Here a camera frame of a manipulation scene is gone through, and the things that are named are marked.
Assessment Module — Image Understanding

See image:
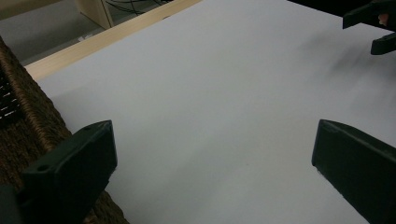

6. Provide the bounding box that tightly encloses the brown wicker basket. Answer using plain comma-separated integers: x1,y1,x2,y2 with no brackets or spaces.
0,35,130,224

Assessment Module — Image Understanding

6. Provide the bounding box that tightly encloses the bundle of black cables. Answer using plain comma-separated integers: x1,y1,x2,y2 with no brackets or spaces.
105,0,173,16

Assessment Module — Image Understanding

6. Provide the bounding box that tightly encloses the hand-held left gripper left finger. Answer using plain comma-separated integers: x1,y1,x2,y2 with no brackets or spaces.
17,119,119,224

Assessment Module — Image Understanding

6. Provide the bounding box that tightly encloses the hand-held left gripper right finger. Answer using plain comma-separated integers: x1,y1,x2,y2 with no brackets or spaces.
311,119,396,224

